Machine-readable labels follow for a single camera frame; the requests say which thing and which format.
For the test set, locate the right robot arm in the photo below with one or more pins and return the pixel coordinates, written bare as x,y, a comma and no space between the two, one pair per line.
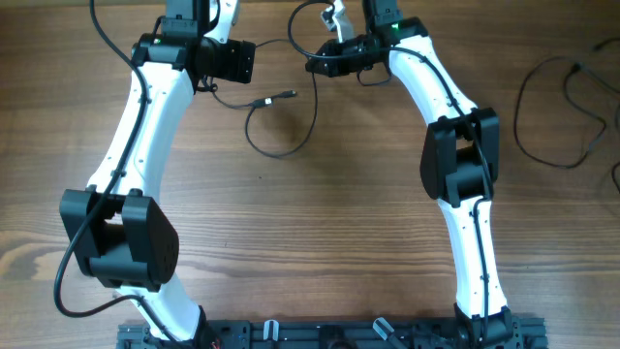
460,156

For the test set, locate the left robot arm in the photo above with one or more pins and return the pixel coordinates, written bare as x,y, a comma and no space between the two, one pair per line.
118,233

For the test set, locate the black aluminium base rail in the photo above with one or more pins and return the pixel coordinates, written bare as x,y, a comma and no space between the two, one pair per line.
422,333

